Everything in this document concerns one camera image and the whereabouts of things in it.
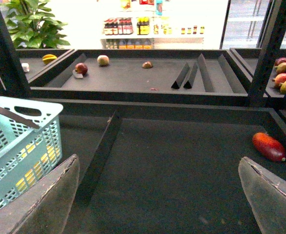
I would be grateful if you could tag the dark red pomegranate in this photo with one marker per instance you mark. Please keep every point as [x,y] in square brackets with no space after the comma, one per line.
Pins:
[81,68]

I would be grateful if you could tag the black tray divider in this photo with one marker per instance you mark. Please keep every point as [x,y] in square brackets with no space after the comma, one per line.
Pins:
[93,173]

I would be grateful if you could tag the red mango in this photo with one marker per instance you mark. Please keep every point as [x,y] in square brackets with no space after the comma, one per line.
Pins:
[269,147]

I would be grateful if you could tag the pile of red-green mangoes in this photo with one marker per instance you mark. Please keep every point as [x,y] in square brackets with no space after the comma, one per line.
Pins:
[280,69]

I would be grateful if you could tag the black triangular divider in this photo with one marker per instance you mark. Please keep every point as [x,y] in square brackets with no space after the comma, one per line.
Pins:
[192,74]
[179,80]

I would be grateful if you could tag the pale round fruit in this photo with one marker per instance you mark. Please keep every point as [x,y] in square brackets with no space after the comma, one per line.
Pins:
[103,60]

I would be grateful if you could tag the brown small fruit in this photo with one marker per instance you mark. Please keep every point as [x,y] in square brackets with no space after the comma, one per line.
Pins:
[147,65]

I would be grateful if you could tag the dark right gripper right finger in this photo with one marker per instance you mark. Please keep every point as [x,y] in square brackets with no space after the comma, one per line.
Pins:
[266,194]

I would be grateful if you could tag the yellow mango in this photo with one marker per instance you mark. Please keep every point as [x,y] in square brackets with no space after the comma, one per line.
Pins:
[46,163]

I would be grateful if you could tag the light teal plastic basket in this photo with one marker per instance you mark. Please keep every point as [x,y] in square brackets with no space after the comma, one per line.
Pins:
[22,146]

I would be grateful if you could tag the green potted plant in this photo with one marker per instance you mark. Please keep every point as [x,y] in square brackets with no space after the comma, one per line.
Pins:
[32,25]

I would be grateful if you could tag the white grocery shelf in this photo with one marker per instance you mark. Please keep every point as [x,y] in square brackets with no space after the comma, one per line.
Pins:
[149,24]

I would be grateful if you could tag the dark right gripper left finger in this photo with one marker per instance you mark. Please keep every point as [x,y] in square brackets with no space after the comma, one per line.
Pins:
[45,207]

